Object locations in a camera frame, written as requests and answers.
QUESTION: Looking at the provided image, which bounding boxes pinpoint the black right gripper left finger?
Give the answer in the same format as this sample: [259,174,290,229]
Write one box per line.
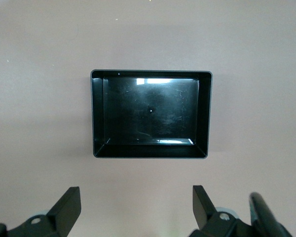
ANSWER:
[0,186,82,237]

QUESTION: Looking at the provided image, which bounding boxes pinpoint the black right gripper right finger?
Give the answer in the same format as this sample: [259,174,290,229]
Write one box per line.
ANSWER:
[189,185,255,237]

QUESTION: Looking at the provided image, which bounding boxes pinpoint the black rectangular plastic tray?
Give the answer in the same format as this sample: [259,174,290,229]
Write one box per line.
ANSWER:
[90,69,213,159]

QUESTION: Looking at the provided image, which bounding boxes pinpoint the brown table cover sheet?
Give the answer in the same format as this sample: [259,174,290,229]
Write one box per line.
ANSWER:
[0,0,296,237]

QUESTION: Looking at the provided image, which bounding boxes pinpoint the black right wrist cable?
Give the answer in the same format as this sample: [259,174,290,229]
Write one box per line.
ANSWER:
[248,192,293,237]

